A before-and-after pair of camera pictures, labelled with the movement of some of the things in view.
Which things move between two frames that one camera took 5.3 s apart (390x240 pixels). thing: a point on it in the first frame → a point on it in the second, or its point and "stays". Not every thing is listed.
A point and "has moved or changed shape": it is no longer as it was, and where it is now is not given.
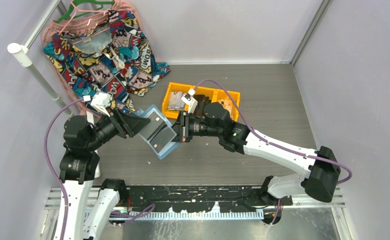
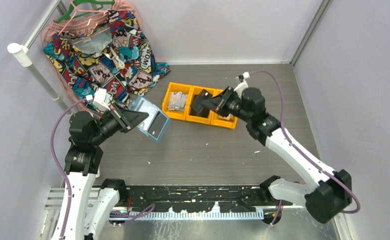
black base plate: [191, 198] stays
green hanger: [70, 14] stays
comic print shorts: [109, 56] stays
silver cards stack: [175, 103] stays
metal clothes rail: [21, 51] stays
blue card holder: [159, 134] has moved or changed shape
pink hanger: [76, 11] stays
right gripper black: [181, 127] → [217, 103]
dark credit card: [155, 122] has moved or changed shape
